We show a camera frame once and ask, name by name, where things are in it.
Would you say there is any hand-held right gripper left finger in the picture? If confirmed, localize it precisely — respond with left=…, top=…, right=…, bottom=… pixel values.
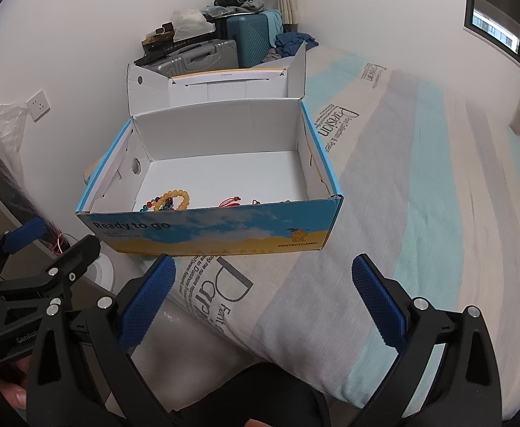
left=27, top=253, right=177, bottom=427

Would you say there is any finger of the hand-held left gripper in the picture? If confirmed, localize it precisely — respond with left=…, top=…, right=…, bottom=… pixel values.
left=0, top=234, right=102, bottom=316
left=0, top=218, right=46, bottom=283

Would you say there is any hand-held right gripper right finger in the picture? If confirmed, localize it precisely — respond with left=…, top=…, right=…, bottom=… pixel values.
left=351, top=253, right=503, bottom=427

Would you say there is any multicolour glass bead bracelet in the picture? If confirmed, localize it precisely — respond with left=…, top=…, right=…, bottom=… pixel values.
left=139, top=196, right=176, bottom=213

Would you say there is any blue yellow cardboard box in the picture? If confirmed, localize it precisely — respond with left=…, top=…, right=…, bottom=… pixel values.
left=75, top=40, right=344, bottom=256

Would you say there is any yellow bead bracelet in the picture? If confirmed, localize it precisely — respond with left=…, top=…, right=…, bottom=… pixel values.
left=153, top=190, right=190, bottom=211

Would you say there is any person's left hand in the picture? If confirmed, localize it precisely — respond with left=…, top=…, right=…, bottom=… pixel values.
left=0, top=360, right=31, bottom=410

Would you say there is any white round base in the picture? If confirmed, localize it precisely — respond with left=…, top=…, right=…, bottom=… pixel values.
left=93, top=253, right=116, bottom=294

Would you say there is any clear plastic bag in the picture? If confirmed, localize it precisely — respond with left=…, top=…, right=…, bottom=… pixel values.
left=0, top=100, right=25, bottom=170

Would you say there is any person's dark trouser leg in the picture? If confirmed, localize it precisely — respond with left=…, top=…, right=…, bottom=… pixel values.
left=122, top=362, right=332, bottom=427

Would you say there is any striped bed sheet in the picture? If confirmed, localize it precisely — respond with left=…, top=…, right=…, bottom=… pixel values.
left=84, top=44, right=520, bottom=423

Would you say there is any stack of black items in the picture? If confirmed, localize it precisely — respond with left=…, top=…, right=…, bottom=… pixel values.
left=134, top=22, right=216, bottom=65

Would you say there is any grey suitcase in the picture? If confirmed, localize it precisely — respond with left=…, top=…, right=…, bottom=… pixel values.
left=142, top=39, right=239, bottom=76

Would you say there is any white plastic bag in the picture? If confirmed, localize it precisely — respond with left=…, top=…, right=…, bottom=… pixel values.
left=171, top=9, right=209, bottom=38

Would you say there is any blue clothes pile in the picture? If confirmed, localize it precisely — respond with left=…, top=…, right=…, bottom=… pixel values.
left=264, top=31, right=319, bottom=63

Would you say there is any teal suitcase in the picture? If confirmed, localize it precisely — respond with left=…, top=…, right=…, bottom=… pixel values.
left=213, top=9, right=284, bottom=69

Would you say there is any dark framed window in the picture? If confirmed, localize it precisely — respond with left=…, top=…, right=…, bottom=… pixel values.
left=464, top=0, right=520, bottom=72

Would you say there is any pink wire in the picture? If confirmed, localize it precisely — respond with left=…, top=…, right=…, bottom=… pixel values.
left=46, top=229, right=71, bottom=254

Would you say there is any white wall socket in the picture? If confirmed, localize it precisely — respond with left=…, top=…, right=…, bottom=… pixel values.
left=26, top=90, right=52, bottom=122

